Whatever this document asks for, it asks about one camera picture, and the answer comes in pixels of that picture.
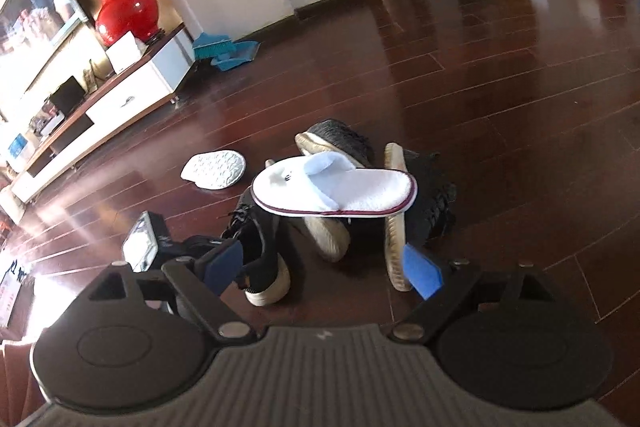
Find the grey knit sneaker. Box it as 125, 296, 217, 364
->
294, 119, 377, 170
295, 207, 353, 264

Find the black box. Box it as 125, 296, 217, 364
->
49, 76, 87, 116

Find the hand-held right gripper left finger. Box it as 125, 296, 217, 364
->
86, 239, 253, 348

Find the white box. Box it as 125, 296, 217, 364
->
105, 32, 149, 72

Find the blue dustpan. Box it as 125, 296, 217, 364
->
210, 39, 261, 72

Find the white slipper with maroon trim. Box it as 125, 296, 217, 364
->
251, 151, 417, 219
180, 149, 246, 192

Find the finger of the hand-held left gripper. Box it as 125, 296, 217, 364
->
172, 234, 221, 260

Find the white TV cabinet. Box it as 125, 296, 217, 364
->
10, 24, 197, 204

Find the blue broom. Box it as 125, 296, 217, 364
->
192, 34, 234, 60

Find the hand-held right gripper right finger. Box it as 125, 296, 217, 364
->
392, 244, 568, 345

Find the black sneaker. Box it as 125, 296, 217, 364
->
383, 143, 458, 293
221, 188, 292, 307

